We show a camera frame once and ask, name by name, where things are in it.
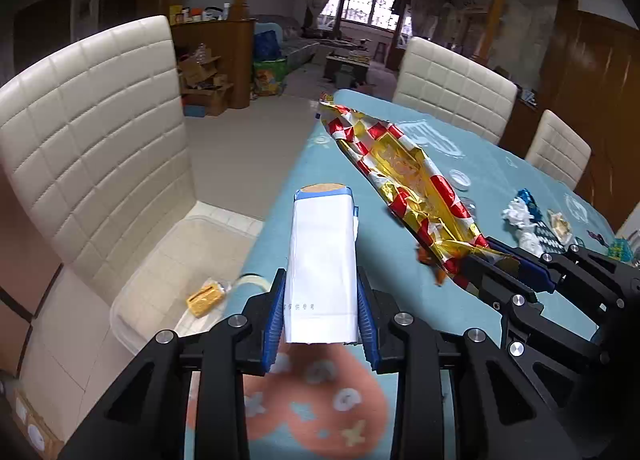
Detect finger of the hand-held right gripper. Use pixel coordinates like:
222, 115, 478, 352
456, 255, 607, 377
485, 236, 640, 302

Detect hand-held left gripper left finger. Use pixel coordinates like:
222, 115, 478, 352
57, 267, 288, 460

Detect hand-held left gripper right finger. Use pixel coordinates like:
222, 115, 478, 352
356, 265, 584, 460

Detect white paper carton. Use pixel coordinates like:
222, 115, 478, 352
282, 182, 362, 347

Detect clear plastic bin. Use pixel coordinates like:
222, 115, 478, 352
110, 214, 273, 357

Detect red gold foil snack bag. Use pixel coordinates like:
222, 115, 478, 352
317, 100, 494, 287

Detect clear wrapper with yellow snack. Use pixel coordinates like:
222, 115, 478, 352
546, 210, 574, 244

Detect crumpled white tissue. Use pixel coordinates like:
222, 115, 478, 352
502, 199, 547, 257

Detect blue foil wrapper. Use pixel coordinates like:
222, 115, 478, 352
515, 188, 546, 225

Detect green beaded basket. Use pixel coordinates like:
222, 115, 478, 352
606, 237, 635, 262

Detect narrow cream quilted chair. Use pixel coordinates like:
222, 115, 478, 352
525, 110, 593, 191

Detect dark wooden sideboard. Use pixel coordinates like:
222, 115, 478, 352
501, 86, 542, 158

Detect green printed bag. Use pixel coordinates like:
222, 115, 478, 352
252, 59, 289, 97

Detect pile of cardboard boxes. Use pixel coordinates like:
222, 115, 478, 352
177, 54, 236, 117

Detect large cream quilted chair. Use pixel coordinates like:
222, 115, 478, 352
0, 15, 201, 313

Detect coffee table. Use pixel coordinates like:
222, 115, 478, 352
324, 53, 372, 82

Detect cardboard box with white circles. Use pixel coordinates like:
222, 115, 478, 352
11, 389, 65, 460

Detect wooden counter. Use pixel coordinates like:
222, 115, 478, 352
170, 17, 257, 112

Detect blue shopping bag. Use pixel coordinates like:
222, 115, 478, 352
253, 30, 284, 62

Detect grey sofa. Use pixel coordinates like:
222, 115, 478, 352
255, 14, 322, 70

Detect barred window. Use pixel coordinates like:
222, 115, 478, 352
341, 0, 414, 34

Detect bottles and boxes on counter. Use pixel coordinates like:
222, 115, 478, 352
169, 3, 234, 26

